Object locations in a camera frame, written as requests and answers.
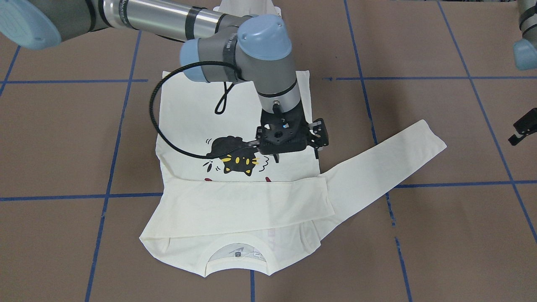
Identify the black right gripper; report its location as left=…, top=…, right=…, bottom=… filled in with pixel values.
left=256, top=107, right=320, bottom=163

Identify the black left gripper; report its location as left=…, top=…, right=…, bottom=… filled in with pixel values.
left=508, top=108, right=537, bottom=146

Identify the cream long-sleeve cat shirt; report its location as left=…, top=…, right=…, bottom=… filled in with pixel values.
left=140, top=74, right=446, bottom=277

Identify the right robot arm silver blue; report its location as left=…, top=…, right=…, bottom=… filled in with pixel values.
left=1, top=0, right=329, bottom=161

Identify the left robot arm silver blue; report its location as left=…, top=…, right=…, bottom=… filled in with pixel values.
left=508, top=0, right=537, bottom=146

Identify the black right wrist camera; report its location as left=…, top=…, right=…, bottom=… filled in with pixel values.
left=308, top=118, right=329, bottom=149

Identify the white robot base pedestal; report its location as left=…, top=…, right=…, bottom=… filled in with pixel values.
left=214, top=0, right=282, bottom=16

